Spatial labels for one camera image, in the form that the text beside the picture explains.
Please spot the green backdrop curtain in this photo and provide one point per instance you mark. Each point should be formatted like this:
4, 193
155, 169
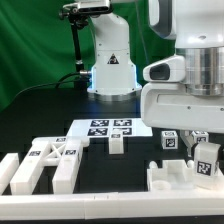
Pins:
36, 46

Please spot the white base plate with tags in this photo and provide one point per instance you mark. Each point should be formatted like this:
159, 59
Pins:
100, 128

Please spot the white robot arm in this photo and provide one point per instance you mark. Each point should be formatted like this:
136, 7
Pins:
196, 26

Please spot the black camera stand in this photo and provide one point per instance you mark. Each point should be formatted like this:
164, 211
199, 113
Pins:
77, 22

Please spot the white tagged cube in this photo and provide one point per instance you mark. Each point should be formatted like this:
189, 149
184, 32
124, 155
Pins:
200, 136
169, 139

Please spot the white chair seat part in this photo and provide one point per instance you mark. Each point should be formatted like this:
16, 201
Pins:
175, 175

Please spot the white U-shaped obstacle fence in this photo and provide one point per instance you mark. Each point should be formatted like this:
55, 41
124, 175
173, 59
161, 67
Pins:
158, 203

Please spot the white tagged cube left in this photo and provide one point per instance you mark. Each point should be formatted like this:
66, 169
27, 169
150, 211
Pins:
169, 139

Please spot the white tagged cube right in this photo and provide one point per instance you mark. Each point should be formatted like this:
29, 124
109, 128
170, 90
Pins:
200, 136

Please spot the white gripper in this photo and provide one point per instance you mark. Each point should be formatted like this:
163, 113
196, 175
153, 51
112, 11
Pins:
165, 102

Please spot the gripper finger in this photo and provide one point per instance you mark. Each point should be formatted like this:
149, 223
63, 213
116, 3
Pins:
221, 156

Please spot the white chair back frame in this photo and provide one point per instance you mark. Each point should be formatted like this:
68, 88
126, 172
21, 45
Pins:
63, 153

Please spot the camera on stand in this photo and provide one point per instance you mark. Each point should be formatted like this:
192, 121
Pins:
88, 6

